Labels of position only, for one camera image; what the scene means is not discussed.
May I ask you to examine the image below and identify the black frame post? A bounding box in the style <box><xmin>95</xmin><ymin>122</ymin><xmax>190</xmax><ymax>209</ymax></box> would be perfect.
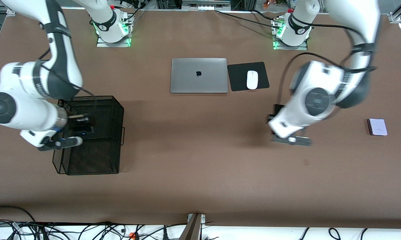
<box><xmin>155</xmin><ymin>0</ymin><xmax>182</xmax><ymax>10</ymax></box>

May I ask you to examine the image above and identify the black mesh two-tier tray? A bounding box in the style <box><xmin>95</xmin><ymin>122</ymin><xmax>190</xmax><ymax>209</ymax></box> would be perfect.
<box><xmin>51</xmin><ymin>96</ymin><xmax>125</xmax><ymax>175</ymax></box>

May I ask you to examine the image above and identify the white power strip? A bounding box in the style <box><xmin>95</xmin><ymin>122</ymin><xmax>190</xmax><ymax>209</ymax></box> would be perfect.
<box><xmin>182</xmin><ymin>0</ymin><xmax>231</xmax><ymax>11</ymax></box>

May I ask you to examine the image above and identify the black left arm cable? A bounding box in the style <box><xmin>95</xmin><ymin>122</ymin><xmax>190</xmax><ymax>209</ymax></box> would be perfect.
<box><xmin>277</xmin><ymin>20</ymin><xmax>378</xmax><ymax>108</ymax></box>

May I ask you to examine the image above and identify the lavender flip phone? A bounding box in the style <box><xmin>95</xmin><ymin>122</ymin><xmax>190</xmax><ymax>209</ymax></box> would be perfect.
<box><xmin>368</xmin><ymin>118</ymin><xmax>388</xmax><ymax>136</ymax></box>

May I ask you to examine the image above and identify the silver closed laptop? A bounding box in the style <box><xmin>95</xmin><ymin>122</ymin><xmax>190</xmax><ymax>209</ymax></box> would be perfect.
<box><xmin>170</xmin><ymin>58</ymin><xmax>228</xmax><ymax>94</ymax></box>

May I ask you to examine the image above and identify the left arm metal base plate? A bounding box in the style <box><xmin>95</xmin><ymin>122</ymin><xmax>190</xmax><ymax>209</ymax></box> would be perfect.
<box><xmin>272</xmin><ymin>17</ymin><xmax>308</xmax><ymax>51</ymax></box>

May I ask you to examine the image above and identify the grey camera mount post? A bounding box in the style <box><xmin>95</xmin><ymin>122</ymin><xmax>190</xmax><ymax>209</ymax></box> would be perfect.
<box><xmin>179</xmin><ymin>213</ymin><xmax>206</xmax><ymax>240</ymax></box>

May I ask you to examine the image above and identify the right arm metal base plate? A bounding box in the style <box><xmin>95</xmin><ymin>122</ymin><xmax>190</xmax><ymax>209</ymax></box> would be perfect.
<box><xmin>96</xmin><ymin>13</ymin><xmax>131</xmax><ymax>48</ymax></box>

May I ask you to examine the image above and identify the white computer mouse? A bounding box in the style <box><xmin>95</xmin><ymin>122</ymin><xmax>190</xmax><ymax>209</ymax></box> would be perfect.
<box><xmin>247</xmin><ymin>70</ymin><xmax>258</xmax><ymax>90</ymax></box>

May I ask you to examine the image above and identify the thick black floor cable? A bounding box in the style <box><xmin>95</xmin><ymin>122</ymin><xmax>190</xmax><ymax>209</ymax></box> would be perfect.
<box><xmin>0</xmin><ymin>206</ymin><xmax>37</xmax><ymax>224</ymax></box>

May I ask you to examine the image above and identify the black base cable bundle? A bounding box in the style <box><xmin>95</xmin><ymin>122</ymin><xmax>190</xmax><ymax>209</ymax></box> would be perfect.
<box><xmin>120</xmin><ymin>0</ymin><xmax>146</xmax><ymax>24</ymax></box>

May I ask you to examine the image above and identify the black mouse pad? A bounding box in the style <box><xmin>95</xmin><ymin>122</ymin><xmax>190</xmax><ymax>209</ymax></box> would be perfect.
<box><xmin>227</xmin><ymin>62</ymin><xmax>270</xmax><ymax>92</ymax></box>

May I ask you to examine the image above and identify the long black base cable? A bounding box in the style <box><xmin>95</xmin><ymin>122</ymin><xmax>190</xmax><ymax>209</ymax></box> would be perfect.
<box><xmin>215</xmin><ymin>10</ymin><xmax>281</xmax><ymax>29</ymax></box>

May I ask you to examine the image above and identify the short black base cable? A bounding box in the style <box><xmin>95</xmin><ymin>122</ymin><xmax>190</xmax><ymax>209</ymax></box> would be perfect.
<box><xmin>251</xmin><ymin>9</ymin><xmax>282</xmax><ymax>22</ymax></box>

